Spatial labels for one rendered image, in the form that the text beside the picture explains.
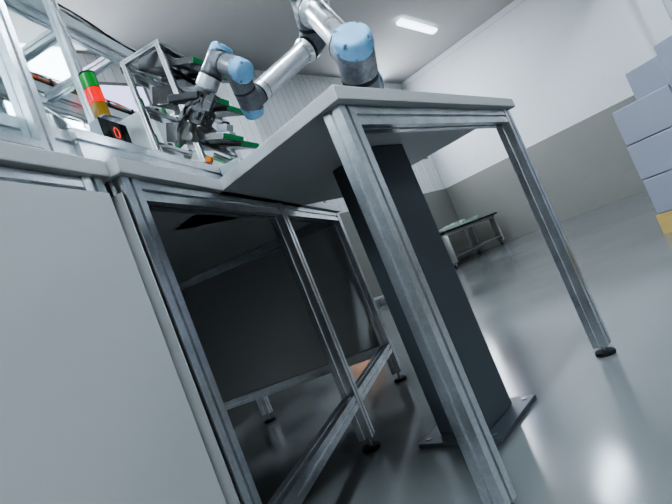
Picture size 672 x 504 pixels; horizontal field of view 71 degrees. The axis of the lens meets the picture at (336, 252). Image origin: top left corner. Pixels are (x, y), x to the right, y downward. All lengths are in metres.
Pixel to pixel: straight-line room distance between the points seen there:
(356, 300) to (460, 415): 1.39
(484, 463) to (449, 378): 0.16
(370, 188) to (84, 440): 0.59
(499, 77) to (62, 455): 10.34
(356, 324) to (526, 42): 8.80
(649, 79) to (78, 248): 3.87
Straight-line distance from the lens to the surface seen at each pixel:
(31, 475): 0.63
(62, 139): 0.99
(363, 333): 2.28
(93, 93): 1.70
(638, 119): 3.79
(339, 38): 1.47
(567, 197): 10.22
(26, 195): 0.76
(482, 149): 10.71
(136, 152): 1.12
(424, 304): 0.89
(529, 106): 10.38
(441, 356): 0.90
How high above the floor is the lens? 0.52
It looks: 4 degrees up
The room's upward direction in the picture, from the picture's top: 22 degrees counter-clockwise
